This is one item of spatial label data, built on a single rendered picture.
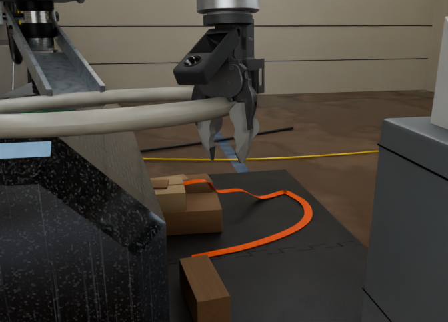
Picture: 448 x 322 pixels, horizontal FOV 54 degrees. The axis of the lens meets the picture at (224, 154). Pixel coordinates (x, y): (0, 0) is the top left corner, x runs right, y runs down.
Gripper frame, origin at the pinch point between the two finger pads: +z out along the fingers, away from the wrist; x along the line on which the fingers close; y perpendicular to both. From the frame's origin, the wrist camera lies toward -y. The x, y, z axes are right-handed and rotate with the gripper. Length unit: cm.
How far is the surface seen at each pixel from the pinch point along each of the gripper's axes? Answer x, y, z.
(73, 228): 41.4, 6.2, 21.8
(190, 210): 85, 117, 63
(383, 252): -18, 39, 29
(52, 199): 43.8, 3.7, 14.8
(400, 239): -22.0, 34.2, 23.4
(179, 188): 91, 118, 52
